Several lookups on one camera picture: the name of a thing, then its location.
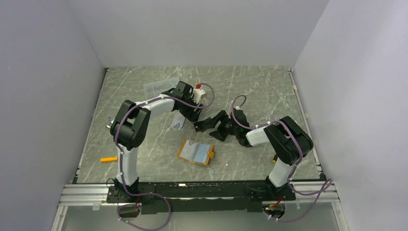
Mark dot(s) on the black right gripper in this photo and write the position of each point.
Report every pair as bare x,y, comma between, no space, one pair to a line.
219,134

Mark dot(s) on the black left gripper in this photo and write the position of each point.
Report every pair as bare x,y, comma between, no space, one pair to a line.
192,115

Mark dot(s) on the orange leather card holder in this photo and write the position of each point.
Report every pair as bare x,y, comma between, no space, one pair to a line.
196,153

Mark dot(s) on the silver VIP card top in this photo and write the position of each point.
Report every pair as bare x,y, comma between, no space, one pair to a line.
189,150

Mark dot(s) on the silver vip card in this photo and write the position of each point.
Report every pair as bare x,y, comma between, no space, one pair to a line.
189,150
178,121

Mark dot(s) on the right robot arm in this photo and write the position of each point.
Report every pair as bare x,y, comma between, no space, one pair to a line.
289,141

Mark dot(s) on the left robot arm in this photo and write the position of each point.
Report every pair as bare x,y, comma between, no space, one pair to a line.
130,125

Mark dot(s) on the silver VIP card bottom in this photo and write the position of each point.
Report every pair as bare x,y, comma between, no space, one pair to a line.
178,121

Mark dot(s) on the clear plastic organizer box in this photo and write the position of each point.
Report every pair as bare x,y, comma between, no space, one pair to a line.
153,89

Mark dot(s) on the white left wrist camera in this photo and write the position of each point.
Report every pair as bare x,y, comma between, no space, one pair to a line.
198,93

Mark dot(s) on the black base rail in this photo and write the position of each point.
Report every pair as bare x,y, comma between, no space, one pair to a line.
201,196

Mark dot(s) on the red-handled adjustable wrench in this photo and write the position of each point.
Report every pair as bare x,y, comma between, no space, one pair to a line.
109,121

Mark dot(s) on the orange-handled screwdriver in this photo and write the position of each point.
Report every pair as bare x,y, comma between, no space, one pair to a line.
108,159

